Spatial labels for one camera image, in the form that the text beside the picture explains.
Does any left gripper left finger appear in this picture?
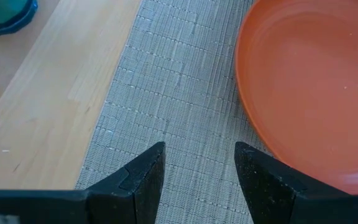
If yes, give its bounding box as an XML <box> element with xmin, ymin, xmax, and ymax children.
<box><xmin>85</xmin><ymin>141</ymin><xmax>167</xmax><ymax>224</ymax></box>

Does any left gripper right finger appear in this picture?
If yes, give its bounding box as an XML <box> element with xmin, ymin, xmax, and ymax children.
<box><xmin>234</xmin><ymin>141</ymin><xmax>351</xmax><ymax>224</ymax></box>

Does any orange plate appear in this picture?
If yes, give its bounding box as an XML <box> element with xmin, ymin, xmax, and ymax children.
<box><xmin>234</xmin><ymin>0</ymin><xmax>358</xmax><ymax>196</ymax></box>

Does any blue translucent tumbler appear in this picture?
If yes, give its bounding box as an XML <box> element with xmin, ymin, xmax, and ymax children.
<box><xmin>0</xmin><ymin>0</ymin><xmax>39</xmax><ymax>37</ymax></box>

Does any grey woven placemat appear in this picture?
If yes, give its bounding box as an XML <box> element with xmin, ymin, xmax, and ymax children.
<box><xmin>75</xmin><ymin>0</ymin><xmax>273</xmax><ymax>224</ymax></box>

